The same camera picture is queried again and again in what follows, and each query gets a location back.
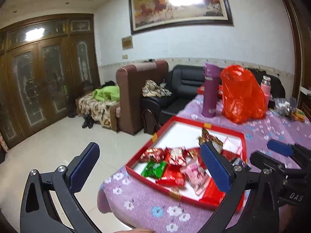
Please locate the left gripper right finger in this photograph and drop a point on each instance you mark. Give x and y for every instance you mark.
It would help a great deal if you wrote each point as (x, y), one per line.
(260, 213)

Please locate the large red snack packet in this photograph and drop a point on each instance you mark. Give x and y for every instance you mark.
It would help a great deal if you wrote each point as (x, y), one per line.
(172, 177)

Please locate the pale pink 520 packet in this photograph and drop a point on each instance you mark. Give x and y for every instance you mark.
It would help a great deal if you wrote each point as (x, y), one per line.
(232, 145)

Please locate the pink thermos bottle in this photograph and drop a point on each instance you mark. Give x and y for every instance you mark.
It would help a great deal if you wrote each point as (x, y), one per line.
(266, 87)

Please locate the small wall plaque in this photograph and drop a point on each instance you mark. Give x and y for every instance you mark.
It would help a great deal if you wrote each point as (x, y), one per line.
(127, 43)

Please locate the pink white candy packet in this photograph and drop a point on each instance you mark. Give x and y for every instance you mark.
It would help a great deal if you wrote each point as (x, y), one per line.
(196, 175)

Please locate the black leather sofa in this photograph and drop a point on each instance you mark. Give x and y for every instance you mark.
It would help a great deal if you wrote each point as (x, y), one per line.
(183, 82)

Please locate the framed horse painting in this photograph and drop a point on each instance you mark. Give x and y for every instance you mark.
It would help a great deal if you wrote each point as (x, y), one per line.
(146, 15)

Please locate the purple thermos bottle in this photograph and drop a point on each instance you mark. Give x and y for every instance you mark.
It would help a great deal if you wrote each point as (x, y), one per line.
(211, 83)

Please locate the maroon cookie packet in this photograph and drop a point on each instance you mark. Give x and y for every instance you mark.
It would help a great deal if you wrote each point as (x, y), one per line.
(231, 157)

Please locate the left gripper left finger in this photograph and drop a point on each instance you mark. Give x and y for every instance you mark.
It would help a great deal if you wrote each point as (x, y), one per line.
(38, 212)

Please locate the red gold snack packet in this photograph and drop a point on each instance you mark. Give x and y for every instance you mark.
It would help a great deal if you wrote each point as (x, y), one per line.
(194, 153)

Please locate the green jacket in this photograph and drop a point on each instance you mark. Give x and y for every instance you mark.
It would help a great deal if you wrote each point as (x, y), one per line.
(106, 93)

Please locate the plaid cloth on sofa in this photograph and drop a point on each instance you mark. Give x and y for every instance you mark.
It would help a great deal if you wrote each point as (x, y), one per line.
(151, 89)

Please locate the brown gold snack bag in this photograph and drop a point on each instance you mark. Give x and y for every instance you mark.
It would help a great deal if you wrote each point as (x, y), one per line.
(207, 137)

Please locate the dark wooden cabinet doors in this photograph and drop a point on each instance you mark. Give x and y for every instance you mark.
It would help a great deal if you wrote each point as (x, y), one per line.
(47, 63)

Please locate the orange plastic bag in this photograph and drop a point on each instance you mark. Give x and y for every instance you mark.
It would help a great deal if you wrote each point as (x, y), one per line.
(242, 97)

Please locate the brown armchair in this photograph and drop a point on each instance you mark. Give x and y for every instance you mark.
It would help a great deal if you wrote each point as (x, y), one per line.
(131, 79)

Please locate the red tray on table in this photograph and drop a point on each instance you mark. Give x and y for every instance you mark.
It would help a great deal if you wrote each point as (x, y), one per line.
(201, 90)

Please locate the red white candy packet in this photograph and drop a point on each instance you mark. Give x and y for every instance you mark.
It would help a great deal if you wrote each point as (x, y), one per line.
(152, 154)

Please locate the red gift box tray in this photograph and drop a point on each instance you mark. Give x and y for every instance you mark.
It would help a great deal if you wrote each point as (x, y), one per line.
(181, 132)

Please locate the red white patterned candy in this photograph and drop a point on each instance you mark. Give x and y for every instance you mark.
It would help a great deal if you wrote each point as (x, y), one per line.
(175, 156)

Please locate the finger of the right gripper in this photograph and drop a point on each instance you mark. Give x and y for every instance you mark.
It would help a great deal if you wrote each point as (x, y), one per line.
(262, 161)
(298, 153)

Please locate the black shoes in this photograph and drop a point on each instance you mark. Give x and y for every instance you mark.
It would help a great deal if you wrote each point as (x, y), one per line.
(88, 121)

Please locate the purple floral tablecloth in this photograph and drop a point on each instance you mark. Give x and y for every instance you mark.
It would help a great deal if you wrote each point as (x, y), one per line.
(140, 206)

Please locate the patterned blanket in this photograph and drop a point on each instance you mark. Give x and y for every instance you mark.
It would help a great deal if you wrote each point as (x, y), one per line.
(103, 112)

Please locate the green candy packet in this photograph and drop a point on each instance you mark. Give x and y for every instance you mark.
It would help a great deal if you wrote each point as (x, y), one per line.
(154, 170)

